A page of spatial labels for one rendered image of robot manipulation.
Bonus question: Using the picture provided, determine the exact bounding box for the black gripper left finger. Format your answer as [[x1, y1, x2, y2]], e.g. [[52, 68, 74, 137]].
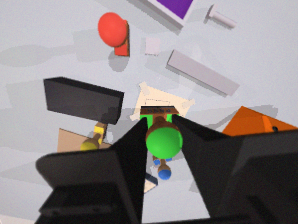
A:
[[35, 117, 148, 224]]

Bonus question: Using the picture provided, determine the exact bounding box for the green-handled rubber stamp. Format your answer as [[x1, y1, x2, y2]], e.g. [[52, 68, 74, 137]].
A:
[[140, 106, 183, 159]]

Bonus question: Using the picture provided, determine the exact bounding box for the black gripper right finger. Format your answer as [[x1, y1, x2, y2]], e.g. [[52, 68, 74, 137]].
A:
[[172, 114, 298, 218]]

